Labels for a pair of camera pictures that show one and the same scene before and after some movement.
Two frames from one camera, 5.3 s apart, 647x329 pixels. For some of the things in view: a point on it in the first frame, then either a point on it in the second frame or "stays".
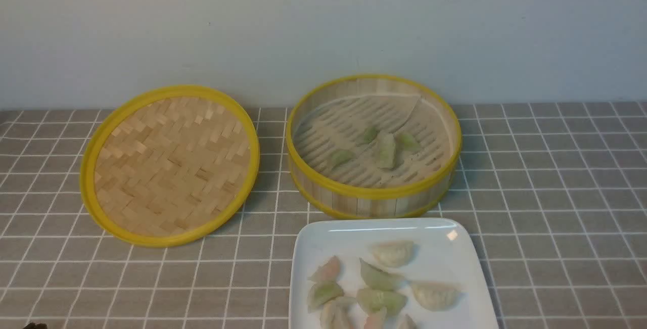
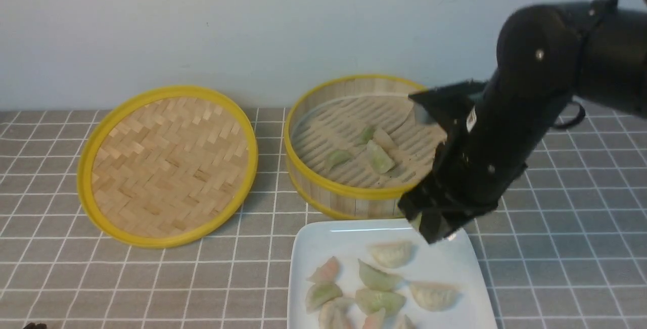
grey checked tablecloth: [554, 194] stays
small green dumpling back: [369, 135] stays
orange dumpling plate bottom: [377, 320] stays
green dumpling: [408, 142] → [380, 161]
